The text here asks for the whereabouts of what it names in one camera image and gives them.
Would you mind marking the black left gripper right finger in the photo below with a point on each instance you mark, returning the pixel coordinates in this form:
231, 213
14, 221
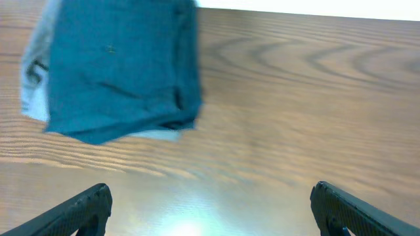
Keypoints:
338, 213

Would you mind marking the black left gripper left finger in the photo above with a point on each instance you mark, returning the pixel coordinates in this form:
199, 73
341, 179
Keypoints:
85, 214

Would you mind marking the dark blue shorts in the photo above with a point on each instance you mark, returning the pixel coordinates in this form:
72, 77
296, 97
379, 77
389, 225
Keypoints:
121, 72

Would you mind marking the folded grey shorts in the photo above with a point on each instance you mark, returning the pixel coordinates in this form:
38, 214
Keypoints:
34, 98

